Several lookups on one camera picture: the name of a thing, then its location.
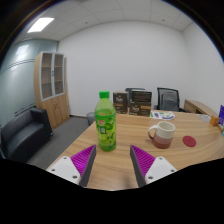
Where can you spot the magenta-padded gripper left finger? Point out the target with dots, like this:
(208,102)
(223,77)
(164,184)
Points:
(75,166)

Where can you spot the dark flat cardboard box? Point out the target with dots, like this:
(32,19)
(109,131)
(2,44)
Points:
(141,96)

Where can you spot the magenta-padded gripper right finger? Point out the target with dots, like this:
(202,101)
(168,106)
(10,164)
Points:
(150,166)

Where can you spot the black mesh office chair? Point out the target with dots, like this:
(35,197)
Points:
(168,100)

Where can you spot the wooden shelf cabinet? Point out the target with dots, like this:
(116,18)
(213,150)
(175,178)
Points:
(53,106)

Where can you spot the clear round-printed sheet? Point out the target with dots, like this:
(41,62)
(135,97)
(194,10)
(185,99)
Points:
(205,118)

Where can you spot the black leather sofa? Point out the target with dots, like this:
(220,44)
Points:
(25,135)

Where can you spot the orange wooden box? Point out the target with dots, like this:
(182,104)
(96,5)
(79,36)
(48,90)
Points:
(214,120)

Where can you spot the cream and brown mug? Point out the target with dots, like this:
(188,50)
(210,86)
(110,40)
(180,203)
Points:
(164,135)

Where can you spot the rectangular ceiling light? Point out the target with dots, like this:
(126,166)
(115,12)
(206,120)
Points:
(40,24)

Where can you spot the grey trash bin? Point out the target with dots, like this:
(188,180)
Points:
(90,118)

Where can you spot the wooden side desk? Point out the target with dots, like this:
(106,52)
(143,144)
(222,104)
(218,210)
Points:
(198,107)

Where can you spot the green drink bottle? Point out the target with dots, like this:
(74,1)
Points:
(105,126)

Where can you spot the flat round red coaster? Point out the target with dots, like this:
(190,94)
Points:
(189,141)

